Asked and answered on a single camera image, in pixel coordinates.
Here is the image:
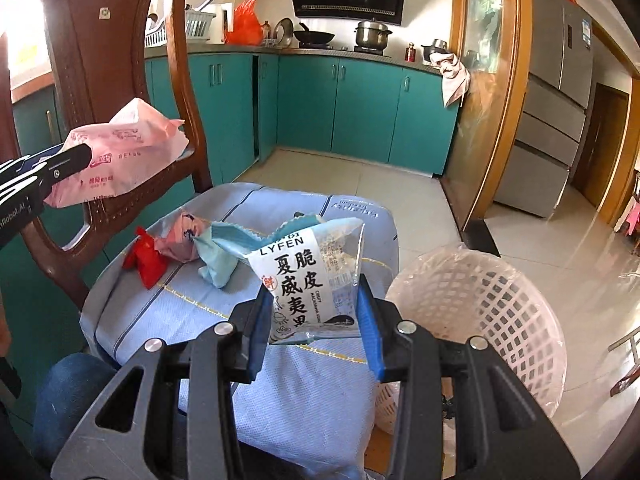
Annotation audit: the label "teal lower kitchen cabinets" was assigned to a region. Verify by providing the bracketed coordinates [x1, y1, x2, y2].
[1, 51, 459, 431]

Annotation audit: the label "pink hanging towel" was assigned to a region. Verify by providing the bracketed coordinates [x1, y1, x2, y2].
[430, 53, 471, 107]

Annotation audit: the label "red crumpled wrapper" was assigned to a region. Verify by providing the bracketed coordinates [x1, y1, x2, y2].
[122, 226, 169, 289]

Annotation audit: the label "steel cooking pot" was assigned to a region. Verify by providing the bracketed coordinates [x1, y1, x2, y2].
[355, 20, 393, 54]

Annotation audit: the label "pink crumpled wrapper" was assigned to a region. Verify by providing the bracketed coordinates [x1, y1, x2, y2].
[154, 210, 210, 263]

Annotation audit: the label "white plastic mesh basket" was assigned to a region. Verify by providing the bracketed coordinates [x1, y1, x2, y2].
[386, 246, 567, 417]

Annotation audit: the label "brown wooden room door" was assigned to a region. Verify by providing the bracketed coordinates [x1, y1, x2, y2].
[573, 82, 629, 208]

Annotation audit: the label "red thermos bottle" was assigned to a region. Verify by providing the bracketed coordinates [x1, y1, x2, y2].
[405, 42, 416, 63]

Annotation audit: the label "black wok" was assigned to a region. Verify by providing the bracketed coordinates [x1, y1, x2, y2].
[294, 23, 335, 47]

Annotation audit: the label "pink tissue pack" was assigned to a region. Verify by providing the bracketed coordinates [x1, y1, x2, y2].
[46, 98, 189, 208]

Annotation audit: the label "white dish rack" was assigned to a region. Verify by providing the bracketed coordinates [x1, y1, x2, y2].
[144, 9, 216, 48]

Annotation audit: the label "orange plastic bag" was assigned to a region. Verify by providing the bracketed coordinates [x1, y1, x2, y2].
[224, 0, 264, 47]

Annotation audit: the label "white snack packet black lettering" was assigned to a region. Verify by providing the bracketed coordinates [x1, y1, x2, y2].
[247, 217, 364, 344]

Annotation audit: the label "dark wooden chair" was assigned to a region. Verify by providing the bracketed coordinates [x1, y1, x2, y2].
[0, 0, 214, 311]

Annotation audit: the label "wooden glass sliding door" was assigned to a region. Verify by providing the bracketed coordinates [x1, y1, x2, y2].
[442, 0, 533, 232]

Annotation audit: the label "steel pot lid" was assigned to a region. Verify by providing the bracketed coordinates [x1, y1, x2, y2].
[272, 18, 294, 49]

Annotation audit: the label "black kettle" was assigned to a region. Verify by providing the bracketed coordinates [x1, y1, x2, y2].
[422, 39, 449, 64]

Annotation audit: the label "blue jeans knee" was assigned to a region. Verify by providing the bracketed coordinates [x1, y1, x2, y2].
[32, 353, 116, 471]

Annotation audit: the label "light blue face mask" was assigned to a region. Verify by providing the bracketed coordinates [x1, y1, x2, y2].
[191, 214, 323, 288]

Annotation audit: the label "silver refrigerator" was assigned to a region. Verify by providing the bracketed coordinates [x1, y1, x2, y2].
[495, 0, 593, 218]

